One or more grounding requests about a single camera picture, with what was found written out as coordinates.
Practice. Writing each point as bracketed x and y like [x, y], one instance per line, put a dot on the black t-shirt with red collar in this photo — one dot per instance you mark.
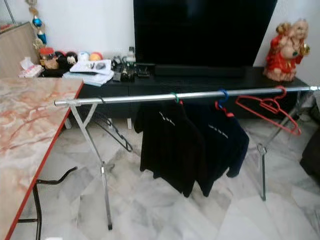
[167, 145]

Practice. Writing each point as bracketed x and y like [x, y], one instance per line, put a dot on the blue and red hanger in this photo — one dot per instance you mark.
[224, 92]

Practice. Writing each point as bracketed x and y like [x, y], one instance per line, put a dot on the red plastic hanger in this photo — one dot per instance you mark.
[271, 105]

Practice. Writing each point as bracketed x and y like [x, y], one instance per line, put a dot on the marble pattern folding table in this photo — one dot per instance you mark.
[30, 125]

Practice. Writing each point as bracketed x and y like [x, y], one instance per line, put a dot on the white tissue pack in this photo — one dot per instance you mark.
[30, 70]

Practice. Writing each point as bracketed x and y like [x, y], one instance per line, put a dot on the light wooden cabinet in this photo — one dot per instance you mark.
[15, 50]

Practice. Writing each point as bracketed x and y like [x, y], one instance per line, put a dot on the red lid snack jar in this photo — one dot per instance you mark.
[47, 59]

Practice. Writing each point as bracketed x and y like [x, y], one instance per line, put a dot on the black plush toy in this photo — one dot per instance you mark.
[66, 58]

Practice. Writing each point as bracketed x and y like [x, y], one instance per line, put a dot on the white paper stack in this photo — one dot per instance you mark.
[90, 67]

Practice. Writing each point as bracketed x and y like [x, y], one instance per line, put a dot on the orange ball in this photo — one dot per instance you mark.
[96, 56]

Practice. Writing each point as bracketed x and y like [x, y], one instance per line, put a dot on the silver metal clothes rack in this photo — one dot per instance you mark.
[140, 96]

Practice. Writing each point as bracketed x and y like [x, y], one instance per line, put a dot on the black soundbar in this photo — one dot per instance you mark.
[200, 71]

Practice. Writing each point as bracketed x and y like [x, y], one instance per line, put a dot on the black television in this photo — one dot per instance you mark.
[202, 30]

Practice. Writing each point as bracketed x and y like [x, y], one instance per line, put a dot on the navy blue t-shirt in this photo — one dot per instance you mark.
[222, 140]

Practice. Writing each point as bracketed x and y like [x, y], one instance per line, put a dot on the red laughing buddha statue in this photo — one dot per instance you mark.
[280, 59]

